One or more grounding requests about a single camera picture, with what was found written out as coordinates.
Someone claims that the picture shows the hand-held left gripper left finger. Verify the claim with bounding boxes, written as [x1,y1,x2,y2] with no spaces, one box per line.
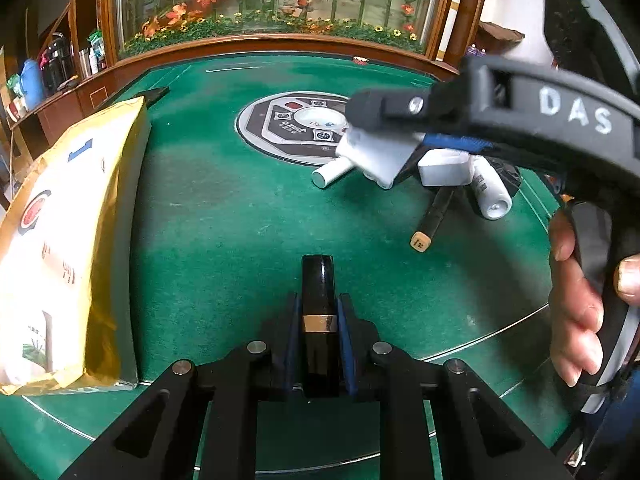
[59,293,305,480]

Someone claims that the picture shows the gold and white mailer bag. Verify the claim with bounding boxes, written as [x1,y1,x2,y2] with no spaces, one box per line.
[0,96,153,397]

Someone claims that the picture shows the black marker pen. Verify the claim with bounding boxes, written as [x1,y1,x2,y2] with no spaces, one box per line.
[410,187,455,253]

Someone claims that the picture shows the green packet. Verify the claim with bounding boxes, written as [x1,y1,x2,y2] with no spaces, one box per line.
[87,30,107,73]

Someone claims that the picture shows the wooden basket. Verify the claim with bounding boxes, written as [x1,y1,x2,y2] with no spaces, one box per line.
[477,21,525,53]

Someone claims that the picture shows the artificial flower glass display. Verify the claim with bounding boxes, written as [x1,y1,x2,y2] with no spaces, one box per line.
[102,0,458,61]

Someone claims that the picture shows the black lipstick tube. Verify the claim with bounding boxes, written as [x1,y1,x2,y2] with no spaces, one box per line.
[301,255,341,400]

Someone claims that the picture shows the white rectangular box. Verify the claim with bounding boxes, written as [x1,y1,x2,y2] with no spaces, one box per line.
[336,127,421,190]

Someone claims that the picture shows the white cylindrical tube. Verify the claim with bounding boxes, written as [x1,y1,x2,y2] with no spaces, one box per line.
[311,156,358,190]

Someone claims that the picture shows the black flat panel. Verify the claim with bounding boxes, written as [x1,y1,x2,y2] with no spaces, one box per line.
[131,86,171,108]

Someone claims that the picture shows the person's right hand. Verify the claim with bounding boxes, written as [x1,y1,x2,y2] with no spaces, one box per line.
[547,210,640,387]

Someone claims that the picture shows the white plastic bottle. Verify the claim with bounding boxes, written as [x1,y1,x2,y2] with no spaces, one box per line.
[469,156,513,220]

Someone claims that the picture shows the round table control panel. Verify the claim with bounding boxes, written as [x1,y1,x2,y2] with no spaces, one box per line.
[236,92,361,167]

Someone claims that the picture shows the white power adapter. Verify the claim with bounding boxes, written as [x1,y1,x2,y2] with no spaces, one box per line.
[418,149,473,187]

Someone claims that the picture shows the black object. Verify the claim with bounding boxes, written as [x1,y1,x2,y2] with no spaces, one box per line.
[487,156,522,198]

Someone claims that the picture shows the blue thermos jug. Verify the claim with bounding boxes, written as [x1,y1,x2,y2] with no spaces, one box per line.
[20,58,46,111]

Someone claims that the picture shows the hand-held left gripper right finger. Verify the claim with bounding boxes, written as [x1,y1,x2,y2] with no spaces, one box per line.
[335,293,573,480]

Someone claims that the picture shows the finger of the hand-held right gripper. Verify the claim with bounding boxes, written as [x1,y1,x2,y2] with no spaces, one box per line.
[346,88,438,134]
[413,132,497,157]

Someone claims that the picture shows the white rolled poster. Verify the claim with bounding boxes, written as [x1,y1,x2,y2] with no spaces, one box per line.
[435,0,471,63]

